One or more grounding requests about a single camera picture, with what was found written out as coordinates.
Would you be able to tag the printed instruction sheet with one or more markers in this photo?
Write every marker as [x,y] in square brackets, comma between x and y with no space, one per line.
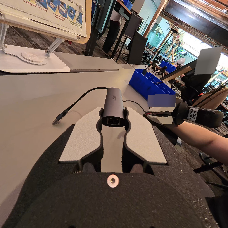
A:
[44,10]

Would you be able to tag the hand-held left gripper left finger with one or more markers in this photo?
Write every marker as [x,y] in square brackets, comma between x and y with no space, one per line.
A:
[82,140]

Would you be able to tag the black office chair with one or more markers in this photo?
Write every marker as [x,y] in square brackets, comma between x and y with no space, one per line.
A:
[137,48]

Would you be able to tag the tan board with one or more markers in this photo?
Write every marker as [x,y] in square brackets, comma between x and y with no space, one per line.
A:
[213,98]

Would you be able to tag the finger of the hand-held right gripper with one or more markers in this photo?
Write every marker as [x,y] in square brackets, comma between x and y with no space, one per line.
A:
[163,120]
[160,109]

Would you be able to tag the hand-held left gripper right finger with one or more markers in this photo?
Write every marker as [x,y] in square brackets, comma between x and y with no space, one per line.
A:
[144,142]

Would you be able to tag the person's right forearm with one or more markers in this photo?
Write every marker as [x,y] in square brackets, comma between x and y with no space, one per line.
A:
[204,140]

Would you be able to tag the blue plastic bin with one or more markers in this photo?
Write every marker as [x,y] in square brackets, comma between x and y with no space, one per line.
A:
[167,66]
[142,83]

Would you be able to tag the black screen on stand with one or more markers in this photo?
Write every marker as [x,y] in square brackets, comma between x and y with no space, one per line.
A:
[99,17]
[132,25]

